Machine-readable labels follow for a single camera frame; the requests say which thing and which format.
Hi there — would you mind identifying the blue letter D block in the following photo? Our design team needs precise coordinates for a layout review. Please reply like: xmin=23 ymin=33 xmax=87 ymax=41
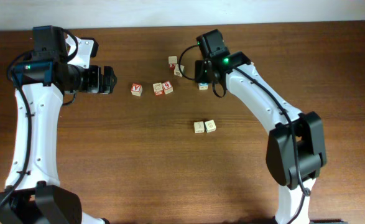
xmin=198 ymin=83 xmax=209 ymax=90

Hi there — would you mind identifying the red number 6 block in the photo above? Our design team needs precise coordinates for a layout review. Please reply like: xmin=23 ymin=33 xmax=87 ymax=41
xmin=162 ymin=81 xmax=173 ymax=95

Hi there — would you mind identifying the green sided wooden block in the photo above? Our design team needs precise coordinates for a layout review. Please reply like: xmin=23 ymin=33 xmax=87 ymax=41
xmin=204 ymin=119 xmax=216 ymax=133

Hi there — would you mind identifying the number 1 wooden block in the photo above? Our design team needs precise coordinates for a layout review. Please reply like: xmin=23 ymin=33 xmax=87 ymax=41
xmin=193 ymin=121 xmax=205 ymax=134

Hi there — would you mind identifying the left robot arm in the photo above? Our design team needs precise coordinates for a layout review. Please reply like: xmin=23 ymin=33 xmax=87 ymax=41
xmin=0 ymin=26 xmax=117 ymax=223

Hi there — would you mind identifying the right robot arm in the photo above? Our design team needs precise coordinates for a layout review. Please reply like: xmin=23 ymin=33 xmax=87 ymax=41
xmin=195 ymin=29 xmax=327 ymax=223

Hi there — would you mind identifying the letter K wooden block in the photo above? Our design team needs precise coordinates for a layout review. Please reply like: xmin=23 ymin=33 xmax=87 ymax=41
xmin=173 ymin=64 xmax=185 ymax=77

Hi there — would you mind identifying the letter E wooden block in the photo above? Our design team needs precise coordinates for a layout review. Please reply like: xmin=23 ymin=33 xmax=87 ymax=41
xmin=168 ymin=55 xmax=178 ymax=69

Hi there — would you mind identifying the red letter A block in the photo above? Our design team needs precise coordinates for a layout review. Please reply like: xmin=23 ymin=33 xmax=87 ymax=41
xmin=131 ymin=83 xmax=142 ymax=96

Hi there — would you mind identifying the snail picture wooden block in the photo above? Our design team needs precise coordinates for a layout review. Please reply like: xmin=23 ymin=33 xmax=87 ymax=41
xmin=153 ymin=82 xmax=164 ymax=96

